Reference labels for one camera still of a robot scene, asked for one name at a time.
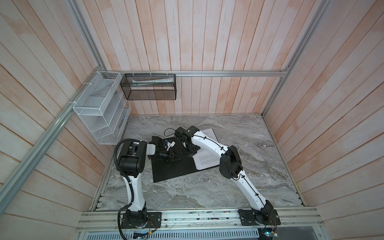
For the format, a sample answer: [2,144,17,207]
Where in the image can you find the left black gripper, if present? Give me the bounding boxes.
[148,148,182,163]

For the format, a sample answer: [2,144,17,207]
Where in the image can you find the black mesh basket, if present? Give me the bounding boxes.
[120,74,177,101]

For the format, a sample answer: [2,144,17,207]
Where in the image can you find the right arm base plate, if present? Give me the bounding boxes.
[238,209,281,226]

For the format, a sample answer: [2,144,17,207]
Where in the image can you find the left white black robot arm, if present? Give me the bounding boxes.
[114,139,176,227]

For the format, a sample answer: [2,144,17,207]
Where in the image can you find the printed paper sheet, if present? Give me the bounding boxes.
[193,129,220,171]

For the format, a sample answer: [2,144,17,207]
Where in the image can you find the horizontal aluminium wall bar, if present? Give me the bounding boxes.
[107,70,288,77]

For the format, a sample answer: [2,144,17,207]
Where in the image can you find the green circuit board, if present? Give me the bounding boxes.
[133,232,150,239]
[258,228,278,240]

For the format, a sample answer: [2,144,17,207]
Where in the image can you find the aluminium front rail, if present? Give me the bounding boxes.
[76,207,325,232]

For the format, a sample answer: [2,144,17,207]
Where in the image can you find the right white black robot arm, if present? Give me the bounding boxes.
[175,126,274,225]

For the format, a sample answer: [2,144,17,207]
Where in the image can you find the white wire mesh organizer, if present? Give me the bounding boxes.
[73,72,132,145]

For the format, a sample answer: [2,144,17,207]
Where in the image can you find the white folder black inside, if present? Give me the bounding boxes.
[151,137,198,183]

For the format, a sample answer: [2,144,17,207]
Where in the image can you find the right green circuit board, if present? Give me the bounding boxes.
[258,228,278,240]

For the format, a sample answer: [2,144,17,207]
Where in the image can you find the paper inside black basket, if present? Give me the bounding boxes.
[132,78,175,87]

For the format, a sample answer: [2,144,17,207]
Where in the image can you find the left green circuit board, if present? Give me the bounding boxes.
[133,232,150,239]

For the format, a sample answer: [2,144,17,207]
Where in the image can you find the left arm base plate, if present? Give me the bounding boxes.
[121,211,162,229]

